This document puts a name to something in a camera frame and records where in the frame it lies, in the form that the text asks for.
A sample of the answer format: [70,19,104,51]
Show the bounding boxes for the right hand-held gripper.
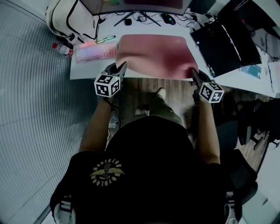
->
[192,68,225,106]

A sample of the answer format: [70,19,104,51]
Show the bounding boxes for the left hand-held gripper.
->
[94,61,128,98]

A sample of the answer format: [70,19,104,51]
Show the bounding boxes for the pink desk mat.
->
[115,34,200,81]

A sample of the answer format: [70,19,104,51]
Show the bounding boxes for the person's right forearm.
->
[195,100,221,165]

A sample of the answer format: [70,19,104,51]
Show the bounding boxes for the person's left forearm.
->
[79,96,120,154]

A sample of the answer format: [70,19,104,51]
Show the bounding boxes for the black computer mouse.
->
[161,13,177,25]

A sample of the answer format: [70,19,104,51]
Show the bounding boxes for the pink backlit keyboard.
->
[75,42,119,64]

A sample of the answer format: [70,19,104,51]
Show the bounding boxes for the black-framed glasses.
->
[95,35,117,44]

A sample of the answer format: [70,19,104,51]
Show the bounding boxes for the black laptop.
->
[190,4,263,78]

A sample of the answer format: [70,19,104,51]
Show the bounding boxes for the olive trousers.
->
[131,95,186,130]

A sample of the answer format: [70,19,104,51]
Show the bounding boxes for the white left shoe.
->
[135,108,151,116]

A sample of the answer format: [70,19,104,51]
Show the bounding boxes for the blue keyboard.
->
[240,64,263,80]

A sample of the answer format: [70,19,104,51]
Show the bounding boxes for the red-capped plastic bottle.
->
[52,42,74,58]

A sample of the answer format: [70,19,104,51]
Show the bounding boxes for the black monitor with stand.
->
[78,0,193,28]

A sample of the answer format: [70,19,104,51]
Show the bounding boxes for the black swivel chair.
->
[235,98,280,151]

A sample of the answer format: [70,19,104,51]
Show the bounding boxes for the white backpack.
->
[45,0,104,45]

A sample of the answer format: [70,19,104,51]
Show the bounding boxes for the white flat box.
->
[267,61,280,94]

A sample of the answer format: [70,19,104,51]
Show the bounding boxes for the dark tilted monitor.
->
[250,28,280,58]

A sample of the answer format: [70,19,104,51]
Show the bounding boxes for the black office chair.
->
[218,120,259,207]

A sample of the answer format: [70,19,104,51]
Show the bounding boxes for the black printed t-shirt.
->
[49,115,242,224]

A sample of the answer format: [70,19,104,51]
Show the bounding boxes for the white charger with cables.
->
[185,12,217,29]

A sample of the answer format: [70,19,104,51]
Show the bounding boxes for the white harness strap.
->
[224,191,238,224]
[53,195,76,224]

